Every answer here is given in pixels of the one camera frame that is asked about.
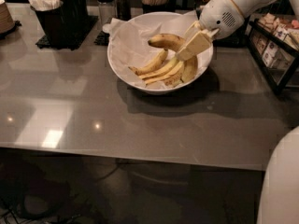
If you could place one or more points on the small black mat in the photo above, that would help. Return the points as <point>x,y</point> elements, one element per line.
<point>102,39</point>

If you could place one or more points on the black cutlery holder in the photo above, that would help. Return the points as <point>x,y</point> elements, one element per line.
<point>70,11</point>

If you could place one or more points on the white paper bowl liner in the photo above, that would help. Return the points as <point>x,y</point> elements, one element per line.
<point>130,41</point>

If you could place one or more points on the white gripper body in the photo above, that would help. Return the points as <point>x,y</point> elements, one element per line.
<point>220,15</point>

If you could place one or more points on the white ceramic bowl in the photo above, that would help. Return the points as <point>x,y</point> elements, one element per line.
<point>155,89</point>

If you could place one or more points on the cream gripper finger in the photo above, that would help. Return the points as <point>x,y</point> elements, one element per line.
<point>193,32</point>
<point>196,44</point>

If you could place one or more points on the black rubber mat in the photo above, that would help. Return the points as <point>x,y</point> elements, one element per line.
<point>58,36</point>

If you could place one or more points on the yellow banana bunch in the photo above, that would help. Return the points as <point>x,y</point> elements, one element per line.
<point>172,73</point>

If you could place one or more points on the pepper grinder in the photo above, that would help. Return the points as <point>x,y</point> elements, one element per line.
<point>123,9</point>

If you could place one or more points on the black condiment rack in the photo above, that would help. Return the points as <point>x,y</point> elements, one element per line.
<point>273,42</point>

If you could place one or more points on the salt shaker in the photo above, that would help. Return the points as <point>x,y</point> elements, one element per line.
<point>106,10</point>

